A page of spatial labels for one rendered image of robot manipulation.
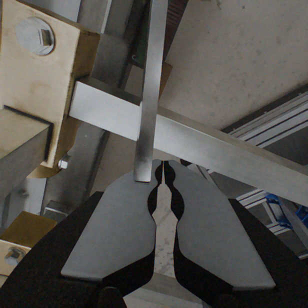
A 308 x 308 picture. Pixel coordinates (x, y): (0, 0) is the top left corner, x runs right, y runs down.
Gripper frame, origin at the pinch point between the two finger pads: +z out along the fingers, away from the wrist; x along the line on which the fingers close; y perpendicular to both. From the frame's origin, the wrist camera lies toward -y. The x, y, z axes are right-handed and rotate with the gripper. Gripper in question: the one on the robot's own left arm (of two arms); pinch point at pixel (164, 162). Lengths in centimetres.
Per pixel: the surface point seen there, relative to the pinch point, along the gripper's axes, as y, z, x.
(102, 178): 64, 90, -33
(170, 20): -9.6, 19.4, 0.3
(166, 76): 4, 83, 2
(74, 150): 9.8, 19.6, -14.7
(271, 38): -12, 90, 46
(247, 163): 2.4, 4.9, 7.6
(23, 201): 29, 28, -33
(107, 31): -7.6, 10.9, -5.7
